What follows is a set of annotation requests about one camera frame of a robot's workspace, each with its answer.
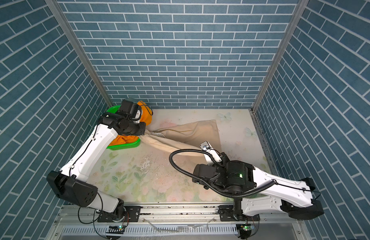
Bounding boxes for green plastic basket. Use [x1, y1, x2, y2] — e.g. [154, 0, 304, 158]
[106, 104, 142, 151]

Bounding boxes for orange shorts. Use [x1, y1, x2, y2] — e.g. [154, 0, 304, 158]
[108, 100, 154, 147]

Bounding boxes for beige shorts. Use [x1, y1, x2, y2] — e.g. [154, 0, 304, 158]
[140, 120, 222, 158]

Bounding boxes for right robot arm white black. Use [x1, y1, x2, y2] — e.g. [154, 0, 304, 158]
[193, 154, 324, 221]

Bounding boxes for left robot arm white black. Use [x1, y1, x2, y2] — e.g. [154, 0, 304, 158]
[47, 110, 146, 222]

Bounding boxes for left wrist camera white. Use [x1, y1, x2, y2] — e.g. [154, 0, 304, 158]
[116, 100, 143, 122]

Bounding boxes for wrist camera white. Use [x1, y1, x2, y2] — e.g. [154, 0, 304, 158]
[200, 141, 223, 165]
[116, 100, 143, 122]

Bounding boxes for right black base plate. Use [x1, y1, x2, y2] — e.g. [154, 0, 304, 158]
[217, 205, 260, 222]

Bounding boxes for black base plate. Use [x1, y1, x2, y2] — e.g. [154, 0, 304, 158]
[98, 206, 142, 223]
[217, 205, 260, 222]

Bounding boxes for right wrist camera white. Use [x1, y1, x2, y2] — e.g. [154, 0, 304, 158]
[200, 141, 223, 165]

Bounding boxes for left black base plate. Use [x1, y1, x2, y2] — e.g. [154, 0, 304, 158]
[98, 206, 142, 223]

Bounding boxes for aluminium front rail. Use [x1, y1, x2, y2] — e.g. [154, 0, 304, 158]
[46, 203, 310, 240]

